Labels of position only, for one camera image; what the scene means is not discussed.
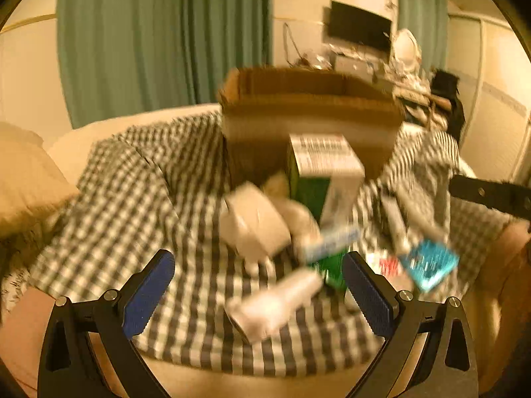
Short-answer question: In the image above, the white tube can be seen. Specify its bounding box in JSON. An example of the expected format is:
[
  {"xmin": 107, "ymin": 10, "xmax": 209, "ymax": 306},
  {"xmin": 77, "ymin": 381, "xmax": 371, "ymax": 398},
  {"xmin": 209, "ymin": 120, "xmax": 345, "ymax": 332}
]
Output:
[{"xmin": 225, "ymin": 267, "xmax": 324, "ymax": 344}]

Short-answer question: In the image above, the red white sachet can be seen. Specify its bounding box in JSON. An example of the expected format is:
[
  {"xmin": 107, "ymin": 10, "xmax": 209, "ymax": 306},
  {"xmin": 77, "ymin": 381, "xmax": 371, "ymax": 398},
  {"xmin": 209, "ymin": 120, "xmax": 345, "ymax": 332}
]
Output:
[{"xmin": 365, "ymin": 253, "xmax": 412, "ymax": 291}]

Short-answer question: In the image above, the wooden chair with clothes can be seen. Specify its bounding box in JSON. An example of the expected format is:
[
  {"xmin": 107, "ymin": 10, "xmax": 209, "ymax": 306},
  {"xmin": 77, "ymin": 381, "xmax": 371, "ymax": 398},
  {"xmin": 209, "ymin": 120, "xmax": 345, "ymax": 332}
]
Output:
[{"xmin": 430, "ymin": 69, "xmax": 465, "ymax": 143}]

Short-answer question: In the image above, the white oval vanity mirror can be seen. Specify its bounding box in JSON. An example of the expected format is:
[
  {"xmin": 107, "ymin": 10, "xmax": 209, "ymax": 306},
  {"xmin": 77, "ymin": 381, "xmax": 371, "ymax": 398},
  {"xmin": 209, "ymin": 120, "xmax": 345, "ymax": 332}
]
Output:
[{"xmin": 390, "ymin": 29, "xmax": 422, "ymax": 74}]

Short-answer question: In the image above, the green curtain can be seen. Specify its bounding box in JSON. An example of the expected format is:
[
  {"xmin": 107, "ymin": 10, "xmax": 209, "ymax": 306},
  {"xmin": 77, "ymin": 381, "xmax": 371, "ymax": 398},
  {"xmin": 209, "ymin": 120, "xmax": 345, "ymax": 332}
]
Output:
[
  {"xmin": 57, "ymin": 0, "xmax": 273, "ymax": 128},
  {"xmin": 398, "ymin": 0, "xmax": 448, "ymax": 72}
]

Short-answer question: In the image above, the brown cardboard box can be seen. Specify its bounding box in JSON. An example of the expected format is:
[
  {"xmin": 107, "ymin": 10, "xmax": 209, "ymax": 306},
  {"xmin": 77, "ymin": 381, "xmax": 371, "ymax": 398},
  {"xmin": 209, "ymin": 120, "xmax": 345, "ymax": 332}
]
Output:
[{"xmin": 219, "ymin": 67, "xmax": 404, "ymax": 186}]

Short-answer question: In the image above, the green sachet packet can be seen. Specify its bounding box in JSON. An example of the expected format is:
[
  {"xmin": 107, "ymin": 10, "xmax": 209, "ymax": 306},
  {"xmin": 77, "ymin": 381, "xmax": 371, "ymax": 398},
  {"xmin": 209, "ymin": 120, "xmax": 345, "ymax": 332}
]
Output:
[{"xmin": 311, "ymin": 251, "xmax": 347, "ymax": 292}]

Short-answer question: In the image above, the grey checkered blanket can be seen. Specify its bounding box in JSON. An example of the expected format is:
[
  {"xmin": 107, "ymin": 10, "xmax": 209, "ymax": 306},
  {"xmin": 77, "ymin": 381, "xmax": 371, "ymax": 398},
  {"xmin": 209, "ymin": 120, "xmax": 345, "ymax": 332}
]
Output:
[{"xmin": 31, "ymin": 112, "xmax": 511, "ymax": 376}]

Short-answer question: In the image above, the blue blister pack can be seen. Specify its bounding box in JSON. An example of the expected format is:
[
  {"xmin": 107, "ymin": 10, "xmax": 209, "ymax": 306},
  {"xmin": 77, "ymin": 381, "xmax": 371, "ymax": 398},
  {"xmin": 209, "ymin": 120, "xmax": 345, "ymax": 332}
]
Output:
[{"xmin": 399, "ymin": 240, "xmax": 460, "ymax": 293}]

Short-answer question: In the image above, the green white medicine box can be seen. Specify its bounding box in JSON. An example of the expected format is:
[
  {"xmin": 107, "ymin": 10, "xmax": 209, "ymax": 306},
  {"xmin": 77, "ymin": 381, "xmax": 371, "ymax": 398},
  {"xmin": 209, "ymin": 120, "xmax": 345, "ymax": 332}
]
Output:
[{"xmin": 287, "ymin": 134, "xmax": 365, "ymax": 228}]

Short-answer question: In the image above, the beige pillow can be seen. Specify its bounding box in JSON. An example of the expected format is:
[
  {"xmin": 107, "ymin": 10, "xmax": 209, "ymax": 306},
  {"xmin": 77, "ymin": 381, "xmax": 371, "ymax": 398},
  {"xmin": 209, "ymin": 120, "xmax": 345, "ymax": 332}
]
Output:
[{"xmin": 1, "ymin": 122, "xmax": 78, "ymax": 238}]

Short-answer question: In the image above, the white dressing table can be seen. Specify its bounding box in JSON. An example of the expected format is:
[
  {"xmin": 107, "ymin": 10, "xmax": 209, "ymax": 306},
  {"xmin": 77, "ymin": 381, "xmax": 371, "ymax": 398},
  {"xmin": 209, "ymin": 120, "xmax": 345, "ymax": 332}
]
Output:
[{"xmin": 379, "ymin": 66, "xmax": 431, "ymax": 108}]

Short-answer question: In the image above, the black wall television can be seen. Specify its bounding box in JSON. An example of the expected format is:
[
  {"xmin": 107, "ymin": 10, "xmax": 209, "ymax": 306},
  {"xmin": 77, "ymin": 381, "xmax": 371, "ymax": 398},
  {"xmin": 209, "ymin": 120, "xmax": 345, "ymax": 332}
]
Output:
[{"xmin": 328, "ymin": 0, "xmax": 392, "ymax": 54}]

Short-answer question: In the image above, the white louvered wardrobe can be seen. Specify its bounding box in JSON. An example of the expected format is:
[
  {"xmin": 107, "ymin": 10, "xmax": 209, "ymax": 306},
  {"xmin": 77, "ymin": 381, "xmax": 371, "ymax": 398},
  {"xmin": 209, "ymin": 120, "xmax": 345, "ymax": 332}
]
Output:
[{"xmin": 446, "ymin": 13, "xmax": 530, "ymax": 181}]

